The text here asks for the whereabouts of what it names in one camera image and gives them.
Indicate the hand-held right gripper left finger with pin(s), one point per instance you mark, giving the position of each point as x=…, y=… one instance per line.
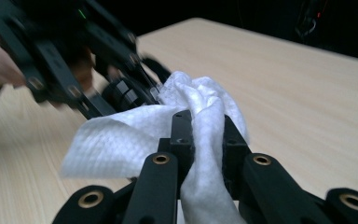
x=181, y=130

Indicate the dark equipment with red light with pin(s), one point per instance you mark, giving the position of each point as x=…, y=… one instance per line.
x=307, y=21

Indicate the white wet wipe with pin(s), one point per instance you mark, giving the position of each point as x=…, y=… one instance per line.
x=121, y=140

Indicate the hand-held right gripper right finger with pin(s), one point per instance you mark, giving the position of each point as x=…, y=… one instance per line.
x=233, y=149

